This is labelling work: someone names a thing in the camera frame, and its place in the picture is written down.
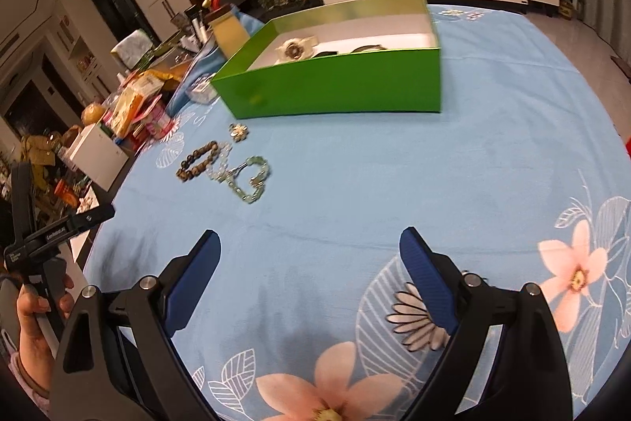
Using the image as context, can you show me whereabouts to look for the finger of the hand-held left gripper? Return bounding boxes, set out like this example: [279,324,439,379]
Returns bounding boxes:
[64,205,117,240]
[10,161,36,249]

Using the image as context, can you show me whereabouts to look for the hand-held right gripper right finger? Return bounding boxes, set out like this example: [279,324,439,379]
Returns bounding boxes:
[398,226,575,421]

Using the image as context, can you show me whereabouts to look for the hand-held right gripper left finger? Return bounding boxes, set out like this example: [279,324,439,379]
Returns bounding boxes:
[49,228,221,421]

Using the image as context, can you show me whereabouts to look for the green cardboard box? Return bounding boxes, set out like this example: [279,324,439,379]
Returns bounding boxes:
[211,0,442,118]

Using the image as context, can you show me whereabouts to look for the white wrist watch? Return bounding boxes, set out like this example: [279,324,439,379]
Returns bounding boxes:
[274,34,317,67]

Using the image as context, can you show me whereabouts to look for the person's left forearm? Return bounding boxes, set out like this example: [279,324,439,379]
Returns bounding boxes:
[0,347,52,412]

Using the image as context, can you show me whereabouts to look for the person's left hand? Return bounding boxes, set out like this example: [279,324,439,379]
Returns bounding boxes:
[15,275,76,402]

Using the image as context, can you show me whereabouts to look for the white cardboard box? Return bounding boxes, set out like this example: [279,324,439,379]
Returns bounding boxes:
[66,122,130,192]

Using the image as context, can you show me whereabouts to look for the blue floral tablecloth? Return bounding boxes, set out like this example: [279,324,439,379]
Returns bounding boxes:
[81,2,631,421]

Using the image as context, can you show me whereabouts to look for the yellow round fruit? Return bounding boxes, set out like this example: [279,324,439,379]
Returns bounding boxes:
[81,103,106,126]

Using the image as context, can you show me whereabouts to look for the pink plastic cup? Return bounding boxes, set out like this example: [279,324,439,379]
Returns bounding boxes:
[140,100,173,140]

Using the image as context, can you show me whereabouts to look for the yellow glass jar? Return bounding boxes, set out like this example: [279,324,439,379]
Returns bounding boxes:
[209,4,251,57]

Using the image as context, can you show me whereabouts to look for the brown bead bracelet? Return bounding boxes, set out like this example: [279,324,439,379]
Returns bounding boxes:
[176,141,220,182]

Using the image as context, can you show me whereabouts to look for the green jade bracelet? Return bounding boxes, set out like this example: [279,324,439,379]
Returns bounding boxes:
[227,156,271,205]

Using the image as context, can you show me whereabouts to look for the clear bead bracelet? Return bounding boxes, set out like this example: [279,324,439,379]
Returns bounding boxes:
[206,142,233,182]

